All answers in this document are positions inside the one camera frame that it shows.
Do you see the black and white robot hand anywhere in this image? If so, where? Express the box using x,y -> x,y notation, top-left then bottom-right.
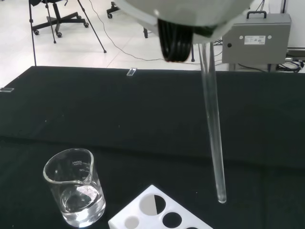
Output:
114,0 -> 254,63

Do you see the white test tube rack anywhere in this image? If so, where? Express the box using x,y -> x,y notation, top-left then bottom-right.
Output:
108,184 -> 214,229

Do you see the black office chair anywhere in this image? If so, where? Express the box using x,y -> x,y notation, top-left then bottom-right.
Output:
106,0 -> 122,20
32,0 -> 90,38

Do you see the black bench cloth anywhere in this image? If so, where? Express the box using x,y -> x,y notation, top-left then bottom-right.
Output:
0,66 -> 305,229

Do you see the black tripod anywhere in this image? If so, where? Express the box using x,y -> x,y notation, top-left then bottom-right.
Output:
28,0 -> 107,67

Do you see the clear glass beaker with water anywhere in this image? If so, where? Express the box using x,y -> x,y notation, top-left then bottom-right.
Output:
42,147 -> 106,228

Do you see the thin floor cable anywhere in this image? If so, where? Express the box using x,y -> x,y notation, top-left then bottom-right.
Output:
88,0 -> 163,61

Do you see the grey equipment box with handle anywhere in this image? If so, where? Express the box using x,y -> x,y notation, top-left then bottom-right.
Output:
222,10 -> 293,71

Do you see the coiled cable bundle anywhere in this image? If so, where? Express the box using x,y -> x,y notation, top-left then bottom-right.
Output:
275,59 -> 305,73

